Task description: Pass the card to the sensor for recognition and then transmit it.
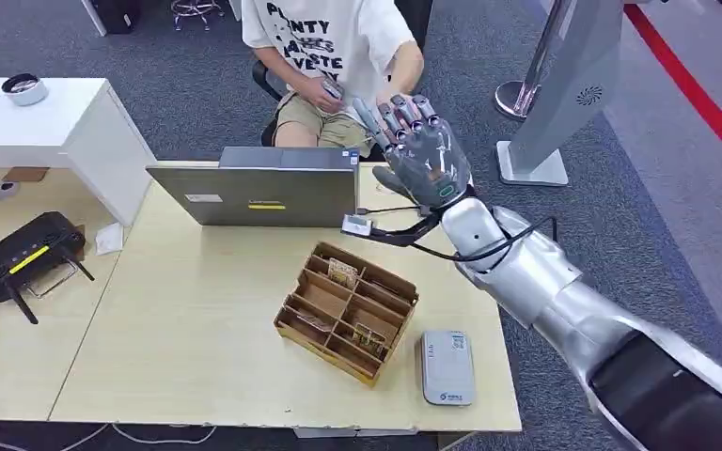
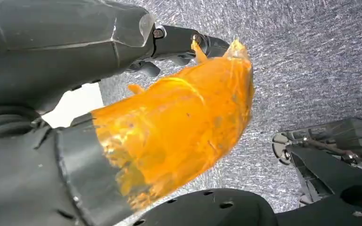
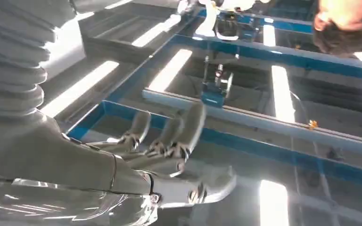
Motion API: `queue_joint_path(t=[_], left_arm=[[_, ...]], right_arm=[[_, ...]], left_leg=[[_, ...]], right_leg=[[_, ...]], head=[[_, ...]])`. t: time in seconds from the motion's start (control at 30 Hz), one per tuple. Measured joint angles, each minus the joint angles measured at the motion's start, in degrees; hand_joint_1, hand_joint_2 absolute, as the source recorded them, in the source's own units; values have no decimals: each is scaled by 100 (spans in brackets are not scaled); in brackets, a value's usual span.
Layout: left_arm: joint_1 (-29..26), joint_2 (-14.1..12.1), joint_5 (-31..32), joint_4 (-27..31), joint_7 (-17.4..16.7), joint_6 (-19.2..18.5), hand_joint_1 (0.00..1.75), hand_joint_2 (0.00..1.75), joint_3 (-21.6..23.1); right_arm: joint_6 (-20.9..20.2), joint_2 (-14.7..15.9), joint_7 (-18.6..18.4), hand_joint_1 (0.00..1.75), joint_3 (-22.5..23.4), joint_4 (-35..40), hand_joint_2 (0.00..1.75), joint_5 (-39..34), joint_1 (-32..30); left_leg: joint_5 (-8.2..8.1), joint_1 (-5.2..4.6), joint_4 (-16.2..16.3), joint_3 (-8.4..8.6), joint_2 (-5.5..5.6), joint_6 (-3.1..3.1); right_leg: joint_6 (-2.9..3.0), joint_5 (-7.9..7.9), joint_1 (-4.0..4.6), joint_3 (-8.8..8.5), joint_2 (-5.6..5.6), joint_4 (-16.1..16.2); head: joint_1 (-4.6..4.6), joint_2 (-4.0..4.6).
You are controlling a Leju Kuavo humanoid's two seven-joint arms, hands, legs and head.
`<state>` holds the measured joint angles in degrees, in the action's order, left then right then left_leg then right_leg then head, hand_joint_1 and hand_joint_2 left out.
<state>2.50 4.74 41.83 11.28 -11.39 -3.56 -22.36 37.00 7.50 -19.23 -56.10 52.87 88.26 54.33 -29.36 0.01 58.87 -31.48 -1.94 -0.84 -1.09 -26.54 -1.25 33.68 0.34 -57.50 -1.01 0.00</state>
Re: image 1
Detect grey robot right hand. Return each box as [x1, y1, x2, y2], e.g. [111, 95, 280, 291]
[351, 93, 476, 211]

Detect person's right hand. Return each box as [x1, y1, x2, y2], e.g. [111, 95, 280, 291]
[300, 75, 345, 116]

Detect patterned card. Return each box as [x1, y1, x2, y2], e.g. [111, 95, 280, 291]
[327, 257, 361, 291]

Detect grey kiosk stand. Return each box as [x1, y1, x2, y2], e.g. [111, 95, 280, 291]
[495, 0, 625, 188]

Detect person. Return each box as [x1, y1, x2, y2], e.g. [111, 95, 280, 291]
[241, 0, 427, 158]

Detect wooden card box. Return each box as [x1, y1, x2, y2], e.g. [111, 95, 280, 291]
[273, 241, 421, 389]

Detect grey laptop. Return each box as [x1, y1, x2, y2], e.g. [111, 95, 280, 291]
[145, 145, 362, 229]

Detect black office chair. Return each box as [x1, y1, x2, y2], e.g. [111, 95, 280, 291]
[251, 58, 289, 148]

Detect green printed card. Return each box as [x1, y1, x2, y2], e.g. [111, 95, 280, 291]
[351, 322, 389, 361]

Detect brown flat card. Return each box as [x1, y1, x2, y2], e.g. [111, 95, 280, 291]
[297, 313, 336, 333]

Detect grey card reader device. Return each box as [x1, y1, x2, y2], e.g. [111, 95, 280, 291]
[420, 330, 478, 408]

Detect chrome stool base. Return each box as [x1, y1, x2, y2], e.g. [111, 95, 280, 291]
[170, 0, 227, 33]

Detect white crumpled paper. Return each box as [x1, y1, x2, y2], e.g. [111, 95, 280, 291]
[93, 221, 126, 257]

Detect black bag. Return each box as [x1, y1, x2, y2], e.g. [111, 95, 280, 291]
[89, 0, 142, 36]

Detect white side table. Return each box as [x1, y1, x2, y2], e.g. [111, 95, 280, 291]
[0, 77, 158, 229]

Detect brown cardboard piece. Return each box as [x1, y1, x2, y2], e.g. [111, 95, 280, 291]
[2, 165, 52, 184]

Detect white round bowl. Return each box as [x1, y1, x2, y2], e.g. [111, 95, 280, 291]
[0, 72, 50, 108]

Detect black router with antennas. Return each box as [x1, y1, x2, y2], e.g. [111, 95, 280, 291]
[0, 210, 96, 326]

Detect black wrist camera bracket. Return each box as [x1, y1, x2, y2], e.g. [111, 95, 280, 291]
[369, 210, 445, 249]

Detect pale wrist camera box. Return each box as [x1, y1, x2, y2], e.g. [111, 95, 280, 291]
[340, 213, 374, 239]

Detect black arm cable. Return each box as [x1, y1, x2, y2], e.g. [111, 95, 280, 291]
[410, 215, 559, 264]

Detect chrome stanchion post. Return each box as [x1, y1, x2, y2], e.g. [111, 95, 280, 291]
[494, 0, 574, 123]

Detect white floor cable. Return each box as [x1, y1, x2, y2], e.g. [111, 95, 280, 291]
[0, 422, 219, 451]

